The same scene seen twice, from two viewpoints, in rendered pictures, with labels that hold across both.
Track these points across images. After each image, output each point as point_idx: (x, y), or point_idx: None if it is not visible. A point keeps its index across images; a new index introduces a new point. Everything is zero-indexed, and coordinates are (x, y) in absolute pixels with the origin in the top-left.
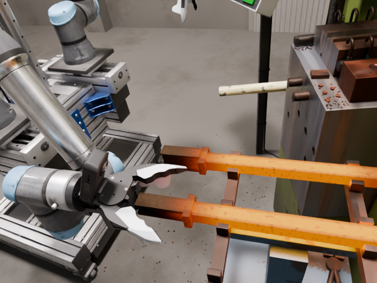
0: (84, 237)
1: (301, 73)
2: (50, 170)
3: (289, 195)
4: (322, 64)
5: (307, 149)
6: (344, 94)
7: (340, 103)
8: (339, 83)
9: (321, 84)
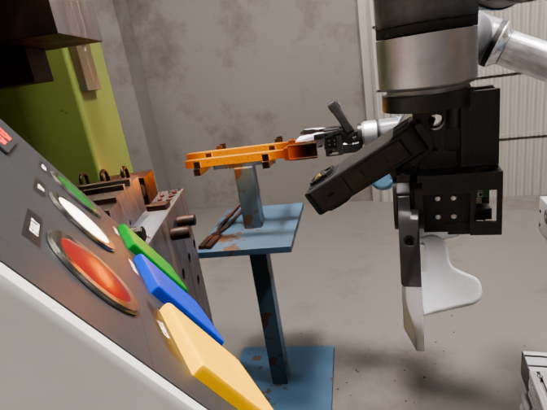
0: (537, 377)
1: (168, 227)
2: (381, 121)
3: None
4: (140, 220)
5: (194, 264)
6: (155, 197)
7: (165, 193)
8: (150, 199)
9: (167, 199)
